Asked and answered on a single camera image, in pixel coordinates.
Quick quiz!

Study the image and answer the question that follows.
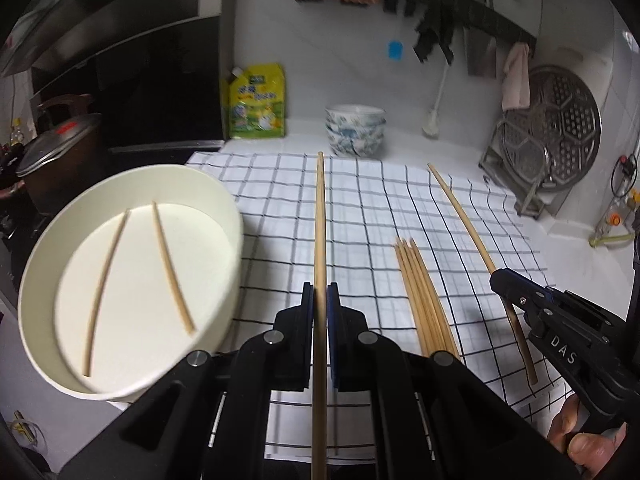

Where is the grey cloth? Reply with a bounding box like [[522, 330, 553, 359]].
[[466, 27, 500, 80]]

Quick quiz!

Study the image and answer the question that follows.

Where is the yellow detergent refill bag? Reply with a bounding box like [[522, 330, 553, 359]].
[[222, 63, 287, 141]]

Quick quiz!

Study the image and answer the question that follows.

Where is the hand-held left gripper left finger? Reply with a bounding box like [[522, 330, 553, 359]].
[[57, 282, 315, 480]]

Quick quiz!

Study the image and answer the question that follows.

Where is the pink cloth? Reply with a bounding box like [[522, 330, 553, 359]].
[[501, 42, 531, 111]]

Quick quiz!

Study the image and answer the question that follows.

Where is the white dish brush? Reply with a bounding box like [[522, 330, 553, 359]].
[[421, 62, 449, 138]]

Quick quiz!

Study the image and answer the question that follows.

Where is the black checked white cloth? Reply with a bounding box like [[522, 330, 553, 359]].
[[185, 151, 563, 461]]

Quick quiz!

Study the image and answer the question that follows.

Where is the round metal steamer plate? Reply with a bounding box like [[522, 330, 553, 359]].
[[500, 64, 602, 192]]

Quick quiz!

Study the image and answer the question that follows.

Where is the dark pot with lid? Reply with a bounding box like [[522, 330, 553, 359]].
[[15, 94, 103, 211]]

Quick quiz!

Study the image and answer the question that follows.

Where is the light wooden chopstick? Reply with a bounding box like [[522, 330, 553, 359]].
[[151, 201, 196, 336], [310, 151, 328, 480], [81, 208, 132, 378], [426, 162, 540, 387]]

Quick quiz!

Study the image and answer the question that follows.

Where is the bundle of wooden chopsticks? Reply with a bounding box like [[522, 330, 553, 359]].
[[394, 238, 462, 361]]

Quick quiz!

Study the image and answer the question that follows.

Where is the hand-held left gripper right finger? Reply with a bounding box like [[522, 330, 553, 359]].
[[326, 282, 583, 480]]

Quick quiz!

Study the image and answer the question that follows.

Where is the black range hood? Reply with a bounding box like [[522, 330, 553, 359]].
[[0, 0, 240, 153]]

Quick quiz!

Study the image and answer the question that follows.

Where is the black cable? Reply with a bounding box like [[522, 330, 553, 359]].
[[611, 154, 639, 197]]

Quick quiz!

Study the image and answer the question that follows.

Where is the white round paper bowl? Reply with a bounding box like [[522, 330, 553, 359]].
[[17, 164, 246, 402]]

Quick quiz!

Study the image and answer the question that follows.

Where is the black wall rail with hooks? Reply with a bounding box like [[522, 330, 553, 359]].
[[379, 0, 540, 66]]

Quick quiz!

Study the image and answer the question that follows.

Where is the green hose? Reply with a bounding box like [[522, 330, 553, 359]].
[[590, 232, 633, 249]]

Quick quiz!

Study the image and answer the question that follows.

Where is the person's right hand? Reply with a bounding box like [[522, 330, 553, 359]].
[[546, 394, 628, 480]]

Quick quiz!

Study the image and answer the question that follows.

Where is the small clear glass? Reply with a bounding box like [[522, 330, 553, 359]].
[[11, 410, 48, 456]]

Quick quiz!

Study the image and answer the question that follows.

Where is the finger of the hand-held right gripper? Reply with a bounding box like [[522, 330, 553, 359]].
[[500, 294, 547, 347], [490, 267, 569, 312]]

